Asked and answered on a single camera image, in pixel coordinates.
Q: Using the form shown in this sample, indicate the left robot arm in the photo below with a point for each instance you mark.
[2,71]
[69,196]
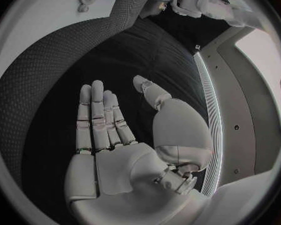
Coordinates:
[189,1]

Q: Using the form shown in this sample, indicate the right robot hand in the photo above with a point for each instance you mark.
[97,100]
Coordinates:
[121,168]

